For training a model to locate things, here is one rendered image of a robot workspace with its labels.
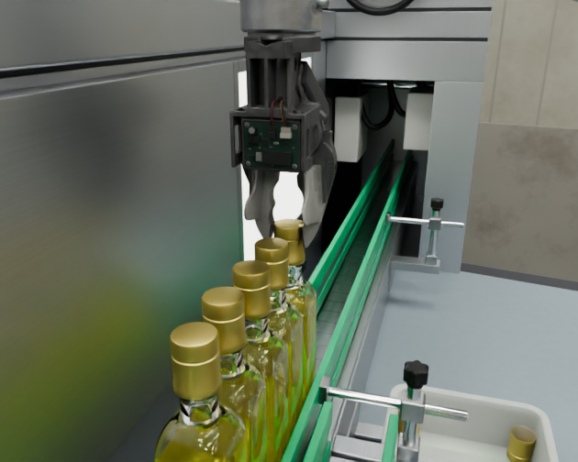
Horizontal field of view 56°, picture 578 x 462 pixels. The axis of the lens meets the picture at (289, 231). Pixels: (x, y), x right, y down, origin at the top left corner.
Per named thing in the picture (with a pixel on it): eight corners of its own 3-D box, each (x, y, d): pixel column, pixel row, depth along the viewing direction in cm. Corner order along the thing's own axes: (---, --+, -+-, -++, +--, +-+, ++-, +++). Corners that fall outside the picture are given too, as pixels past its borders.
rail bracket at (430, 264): (382, 281, 130) (388, 192, 122) (454, 290, 126) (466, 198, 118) (380, 290, 126) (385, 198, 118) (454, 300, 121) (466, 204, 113)
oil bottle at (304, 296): (273, 412, 72) (272, 267, 64) (315, 421, 70) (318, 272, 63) (261, 442, 67) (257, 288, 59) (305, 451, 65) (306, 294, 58)
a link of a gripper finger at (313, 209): (292, 264, 54) (277, 174, 51) (306, 242, 59) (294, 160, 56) (322, 263, 53) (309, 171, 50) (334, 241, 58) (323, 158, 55)
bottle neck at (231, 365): (216, 354, 47) (214, 306, 45) (249, 359, 46) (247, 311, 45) (202, 374, 45) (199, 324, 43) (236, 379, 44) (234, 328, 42)
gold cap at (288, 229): (278, 252, 62) (278, 216, 61) (308, 256, 61) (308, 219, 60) (269, 264, 59) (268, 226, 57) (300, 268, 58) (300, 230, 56)
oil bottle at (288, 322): (259, 443, 67) (255, 288, 59) (303, 452, 65) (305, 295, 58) (243, 477, 62) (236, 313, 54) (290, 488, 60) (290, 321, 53)
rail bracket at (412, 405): (322, 427, 68) (324, 343, 64) (460, 456, 64) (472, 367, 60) (316, 444, 66) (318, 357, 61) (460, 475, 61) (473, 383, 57)
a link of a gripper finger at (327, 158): (294, 205, 56) (281, 122, 53) (298, 200, 58) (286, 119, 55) (339, 203, 55) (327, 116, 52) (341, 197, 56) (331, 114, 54)
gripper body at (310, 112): (228, 174, 50) (222, 38, 46) (258, 154, 58) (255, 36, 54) (307, 180, 48) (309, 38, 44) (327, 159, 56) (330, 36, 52)
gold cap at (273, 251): (261, 273, 57) (260, 235, 55) (293, 278, 56) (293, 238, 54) (249, 288, 54) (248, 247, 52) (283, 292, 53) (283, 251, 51)
